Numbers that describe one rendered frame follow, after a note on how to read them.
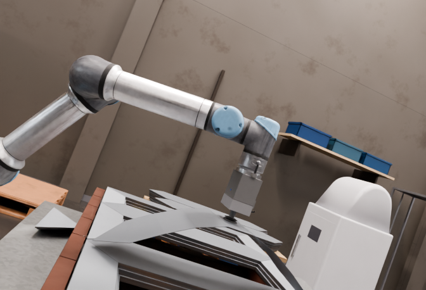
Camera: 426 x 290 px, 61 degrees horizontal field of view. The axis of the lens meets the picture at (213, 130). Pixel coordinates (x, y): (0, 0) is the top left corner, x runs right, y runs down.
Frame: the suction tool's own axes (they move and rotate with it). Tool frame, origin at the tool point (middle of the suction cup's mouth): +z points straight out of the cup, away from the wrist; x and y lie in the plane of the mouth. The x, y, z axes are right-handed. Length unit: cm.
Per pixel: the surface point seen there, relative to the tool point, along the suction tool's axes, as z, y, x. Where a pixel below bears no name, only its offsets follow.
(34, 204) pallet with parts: 85, 256, 79
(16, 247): 33, 27, 52
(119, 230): 10.7, 0.8, 27.4
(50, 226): 29, 43, 46
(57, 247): 33, 36, 41
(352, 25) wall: -274, 396, -224
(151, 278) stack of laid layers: 16.9, -7.8, 16.6
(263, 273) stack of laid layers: 17.5, 28.2, -30.9
